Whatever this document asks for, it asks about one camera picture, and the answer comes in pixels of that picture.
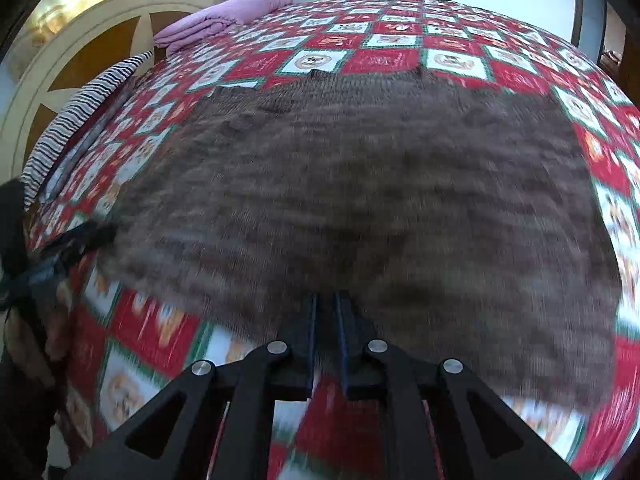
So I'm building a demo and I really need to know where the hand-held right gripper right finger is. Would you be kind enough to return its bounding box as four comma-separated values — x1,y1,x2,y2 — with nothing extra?
333,291,582,480

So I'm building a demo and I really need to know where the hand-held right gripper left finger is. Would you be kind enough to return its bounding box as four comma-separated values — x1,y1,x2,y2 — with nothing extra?
64,293,319,480

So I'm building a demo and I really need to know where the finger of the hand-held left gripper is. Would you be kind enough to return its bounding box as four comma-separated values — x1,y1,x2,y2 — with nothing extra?
36,220,121,267
5,259,68,311

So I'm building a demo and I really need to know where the brown knitted sweater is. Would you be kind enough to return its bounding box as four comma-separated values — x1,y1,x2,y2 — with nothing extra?
97,67,627,411

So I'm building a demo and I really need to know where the red printed patchwork blanket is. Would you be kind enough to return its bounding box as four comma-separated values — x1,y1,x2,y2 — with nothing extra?
25,0,640,480

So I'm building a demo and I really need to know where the striped pillow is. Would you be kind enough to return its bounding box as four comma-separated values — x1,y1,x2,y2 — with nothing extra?
22,51,155,209

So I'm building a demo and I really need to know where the cream wooden headboard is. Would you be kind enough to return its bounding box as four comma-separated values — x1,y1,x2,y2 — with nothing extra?
0,0,227,182

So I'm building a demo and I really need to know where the dark cloth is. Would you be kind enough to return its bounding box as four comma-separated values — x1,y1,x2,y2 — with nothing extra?
0,355,58,480

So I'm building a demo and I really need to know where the pink folded blanket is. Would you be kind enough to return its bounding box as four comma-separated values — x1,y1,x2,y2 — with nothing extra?
152,0,294,56

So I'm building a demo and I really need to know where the wooden door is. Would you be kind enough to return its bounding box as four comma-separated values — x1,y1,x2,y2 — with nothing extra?
570,0,640,92

